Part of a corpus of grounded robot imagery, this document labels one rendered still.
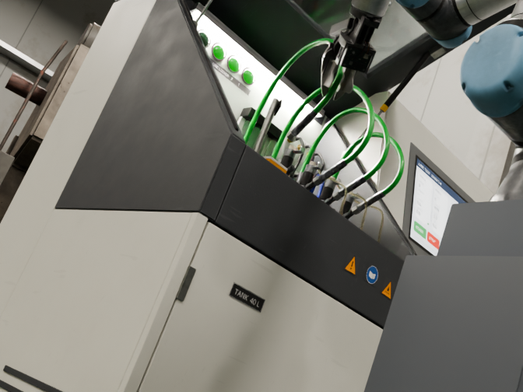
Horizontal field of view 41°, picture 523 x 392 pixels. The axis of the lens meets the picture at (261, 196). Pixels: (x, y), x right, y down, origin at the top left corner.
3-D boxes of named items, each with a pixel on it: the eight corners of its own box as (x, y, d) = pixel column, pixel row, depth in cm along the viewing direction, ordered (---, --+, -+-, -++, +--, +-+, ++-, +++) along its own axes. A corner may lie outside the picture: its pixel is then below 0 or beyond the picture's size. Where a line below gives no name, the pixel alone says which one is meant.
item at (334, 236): (215, 222, 123) (247, 144, 128) (200, 222, 127) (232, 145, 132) (407, 341, 160) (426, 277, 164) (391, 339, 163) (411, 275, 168)
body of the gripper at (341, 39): (335, 67, 149) (356, 13, 143) (326, 54, 156) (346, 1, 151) (366, 76, 151) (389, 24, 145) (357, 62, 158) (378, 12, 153)
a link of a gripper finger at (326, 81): (316, 101, 154) (335, 64, 150) (311, 91, 159) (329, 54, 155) (328, 106, 155) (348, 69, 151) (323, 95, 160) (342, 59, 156)
